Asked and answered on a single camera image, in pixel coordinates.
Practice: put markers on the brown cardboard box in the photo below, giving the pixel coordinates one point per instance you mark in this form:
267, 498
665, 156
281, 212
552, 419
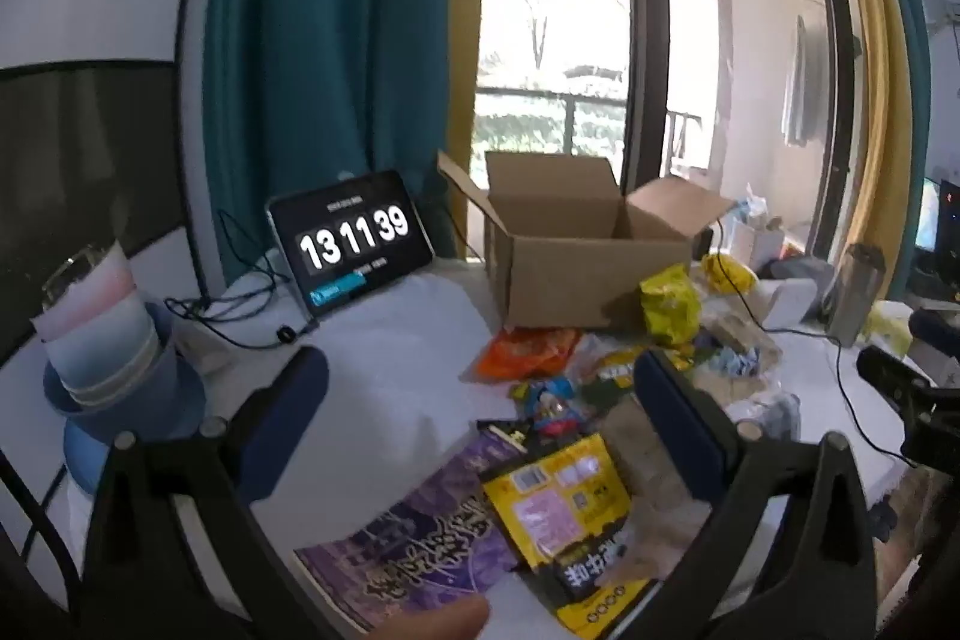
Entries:
570, 272

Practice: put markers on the blue red small packet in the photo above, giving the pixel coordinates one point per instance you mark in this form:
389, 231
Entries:
555, 404

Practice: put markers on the yellow curtain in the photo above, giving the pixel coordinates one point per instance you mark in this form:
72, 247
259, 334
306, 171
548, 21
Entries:
465, 48
874, 85

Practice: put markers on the blue white wrapper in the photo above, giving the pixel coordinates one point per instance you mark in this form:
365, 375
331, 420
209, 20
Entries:
742, 360

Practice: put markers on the pale hanging garment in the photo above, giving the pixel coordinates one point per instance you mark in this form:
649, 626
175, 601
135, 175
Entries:
795, 78

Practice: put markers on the steel thermos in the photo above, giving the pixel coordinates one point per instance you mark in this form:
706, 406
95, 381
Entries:
855, 295

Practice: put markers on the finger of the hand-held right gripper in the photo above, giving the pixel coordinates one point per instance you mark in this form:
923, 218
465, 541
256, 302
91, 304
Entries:
937, 328
892, 377

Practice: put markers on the purple snack packet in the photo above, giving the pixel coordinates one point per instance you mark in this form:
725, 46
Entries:
420, 535

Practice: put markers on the clear biscuit bag orange print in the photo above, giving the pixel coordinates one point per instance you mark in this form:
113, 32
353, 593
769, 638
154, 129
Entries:
637, 460

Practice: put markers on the clear bag of beige biscuits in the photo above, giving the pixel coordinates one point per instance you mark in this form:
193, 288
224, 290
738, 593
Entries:
724, 325

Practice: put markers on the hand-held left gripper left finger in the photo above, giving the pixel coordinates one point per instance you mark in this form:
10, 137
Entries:
289, 407

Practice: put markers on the pale yellow plastic bag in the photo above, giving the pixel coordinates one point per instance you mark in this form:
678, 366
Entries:
886, 326

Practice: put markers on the black computer tower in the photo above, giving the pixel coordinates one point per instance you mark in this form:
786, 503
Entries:
951, 227

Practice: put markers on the black small device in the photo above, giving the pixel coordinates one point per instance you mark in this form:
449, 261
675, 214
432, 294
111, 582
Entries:
703, 244

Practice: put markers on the teal curtain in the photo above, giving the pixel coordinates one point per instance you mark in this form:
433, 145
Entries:
315, 48
911, 108

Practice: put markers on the black tablet clock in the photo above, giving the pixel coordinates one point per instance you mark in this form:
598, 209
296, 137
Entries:
352, 235

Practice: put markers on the yellow black snack packet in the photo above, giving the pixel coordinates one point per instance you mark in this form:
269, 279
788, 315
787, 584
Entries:
555, 505

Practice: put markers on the green yellow snack packet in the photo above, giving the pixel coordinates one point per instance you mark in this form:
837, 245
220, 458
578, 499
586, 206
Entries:
611, 377

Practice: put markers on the black balcony railing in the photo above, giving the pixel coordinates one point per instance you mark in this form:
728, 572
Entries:
568, 123

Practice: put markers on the pale blue plastic cup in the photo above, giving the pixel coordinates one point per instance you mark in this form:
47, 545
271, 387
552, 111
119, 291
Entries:
112, 355

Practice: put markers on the yellow crisps bag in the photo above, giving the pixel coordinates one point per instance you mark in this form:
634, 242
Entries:
671, 306

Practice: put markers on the pink white plastic cup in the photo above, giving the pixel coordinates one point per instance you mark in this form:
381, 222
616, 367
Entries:
90, 295

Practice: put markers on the computer monitor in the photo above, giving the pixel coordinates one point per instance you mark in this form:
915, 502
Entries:
928, 212

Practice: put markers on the white quilted table cover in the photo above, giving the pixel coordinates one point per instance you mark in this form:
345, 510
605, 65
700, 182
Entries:
390, 340

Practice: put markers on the orange snack packet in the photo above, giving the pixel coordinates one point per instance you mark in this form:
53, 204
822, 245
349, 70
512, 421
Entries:
525, 355

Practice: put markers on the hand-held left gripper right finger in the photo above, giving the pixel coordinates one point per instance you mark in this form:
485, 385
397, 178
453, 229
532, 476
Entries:
675, 419

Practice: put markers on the black window frame post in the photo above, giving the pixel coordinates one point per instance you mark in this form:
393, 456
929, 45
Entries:
645, 48

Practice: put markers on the person's left hand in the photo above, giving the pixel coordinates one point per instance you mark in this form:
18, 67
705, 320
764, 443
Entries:
442, 619

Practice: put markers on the grey cloth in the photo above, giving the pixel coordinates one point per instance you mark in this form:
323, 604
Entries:
802, 269

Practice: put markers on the white paper box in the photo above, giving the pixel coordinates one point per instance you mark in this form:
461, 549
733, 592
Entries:
787, 304

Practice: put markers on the white perforated basket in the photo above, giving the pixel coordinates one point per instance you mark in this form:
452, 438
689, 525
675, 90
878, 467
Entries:
754, 242

